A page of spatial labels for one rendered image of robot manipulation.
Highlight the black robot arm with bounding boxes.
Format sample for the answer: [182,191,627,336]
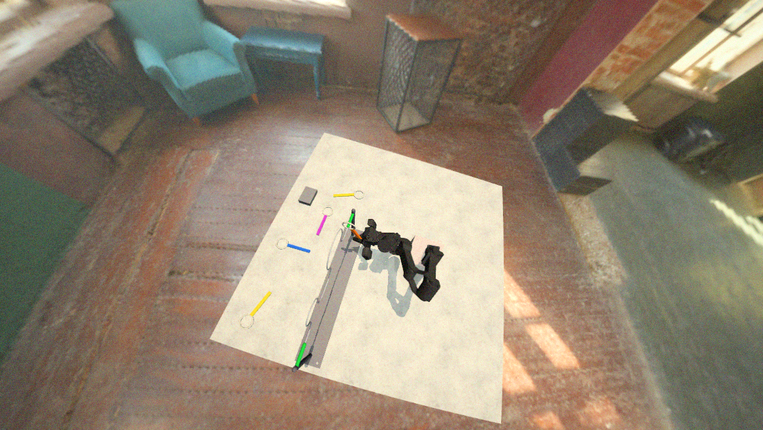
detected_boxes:
[363,227,444,302]

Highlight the orange bar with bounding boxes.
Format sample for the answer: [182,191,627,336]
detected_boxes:
[342,222,362,239]

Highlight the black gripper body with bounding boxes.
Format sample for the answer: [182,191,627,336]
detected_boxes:
[362,219,384,260]

